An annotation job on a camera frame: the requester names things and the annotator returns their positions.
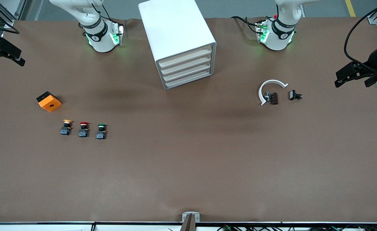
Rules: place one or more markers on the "white table edge rail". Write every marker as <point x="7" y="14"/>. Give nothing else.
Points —
<point x="47" y="226"/>

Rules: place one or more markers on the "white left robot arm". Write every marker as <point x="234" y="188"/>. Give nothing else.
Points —
<point x="278" y="38"/>

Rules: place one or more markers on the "small black electrical component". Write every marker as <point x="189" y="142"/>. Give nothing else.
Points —
<point x="293" y="95"/>

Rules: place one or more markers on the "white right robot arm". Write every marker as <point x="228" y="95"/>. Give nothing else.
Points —
<point x="100" y="41"/>

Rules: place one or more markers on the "red push button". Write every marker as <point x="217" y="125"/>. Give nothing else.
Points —
<point x="84" y="130"/>

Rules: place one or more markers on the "white curved plastic piece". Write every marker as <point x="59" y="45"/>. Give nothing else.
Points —
<point x="272" y="82"/>

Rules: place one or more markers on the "green push button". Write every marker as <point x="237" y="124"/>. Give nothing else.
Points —
<point x="101" y="132"/>

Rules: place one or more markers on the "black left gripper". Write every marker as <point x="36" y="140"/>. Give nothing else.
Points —
<point x="373" y="61"/>

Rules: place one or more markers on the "orange and black button box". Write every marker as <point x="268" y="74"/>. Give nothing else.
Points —
<point x="49" y="103"/>

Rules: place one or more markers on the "grey metal table bracket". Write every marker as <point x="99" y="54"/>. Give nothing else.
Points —
<point x="191" y="218"/>

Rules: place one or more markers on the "dark brown electrical component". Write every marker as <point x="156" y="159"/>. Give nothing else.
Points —
<point x="273" y="98"/>

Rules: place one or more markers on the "brown table cover sheet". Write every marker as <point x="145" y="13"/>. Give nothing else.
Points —
<point x="188" y="166"/>

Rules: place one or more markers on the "yellow push button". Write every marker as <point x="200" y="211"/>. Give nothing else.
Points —
<point x="66" y="127"/>

